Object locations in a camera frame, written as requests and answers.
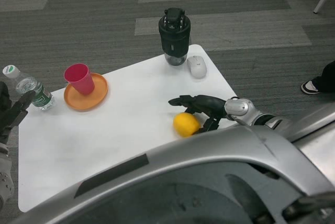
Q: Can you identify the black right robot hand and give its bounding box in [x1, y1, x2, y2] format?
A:
[168, 94, 227, 133]

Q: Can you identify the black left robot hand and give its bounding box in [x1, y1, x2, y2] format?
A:
[0, 81, 36, 142]

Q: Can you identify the yellow lemon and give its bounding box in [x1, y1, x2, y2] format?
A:
[173, 112, 201, 138]

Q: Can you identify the clear plastic water bottle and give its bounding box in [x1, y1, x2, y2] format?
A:
[2, 64, 56, 111]

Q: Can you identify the white computer mouse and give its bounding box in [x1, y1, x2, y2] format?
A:
[186, 55, 208, 80]

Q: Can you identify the red plastic cup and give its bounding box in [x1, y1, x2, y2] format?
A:
[64, 63, 95, 96]

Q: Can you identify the black portable blender bottle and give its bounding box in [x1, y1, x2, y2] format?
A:
[158, 7, 191, 66]

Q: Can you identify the silver robot chest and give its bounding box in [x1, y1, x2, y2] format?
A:
[7, 125, 335, 224]

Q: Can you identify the orange round plate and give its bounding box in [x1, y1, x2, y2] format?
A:
[63, 72, 109, 113]

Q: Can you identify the person's black trouser leg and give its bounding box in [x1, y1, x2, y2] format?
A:
[311, 60, 335, 94]

